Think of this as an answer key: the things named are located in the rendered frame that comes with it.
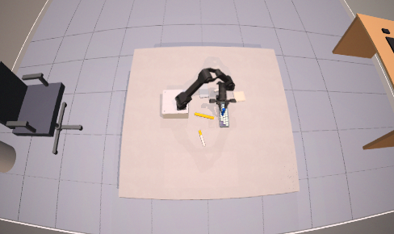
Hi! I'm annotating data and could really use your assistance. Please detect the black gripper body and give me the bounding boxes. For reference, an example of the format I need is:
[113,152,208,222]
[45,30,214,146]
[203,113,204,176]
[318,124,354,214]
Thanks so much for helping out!
[209,90,237,103]

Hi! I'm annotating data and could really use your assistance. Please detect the keyboard with white letter keys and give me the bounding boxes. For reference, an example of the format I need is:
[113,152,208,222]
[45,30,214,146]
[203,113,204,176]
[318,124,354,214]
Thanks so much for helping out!
[219,102,230,127]

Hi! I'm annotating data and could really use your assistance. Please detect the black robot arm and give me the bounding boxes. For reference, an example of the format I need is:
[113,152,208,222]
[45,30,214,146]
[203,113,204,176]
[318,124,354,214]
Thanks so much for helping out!
[175,68,235,111]

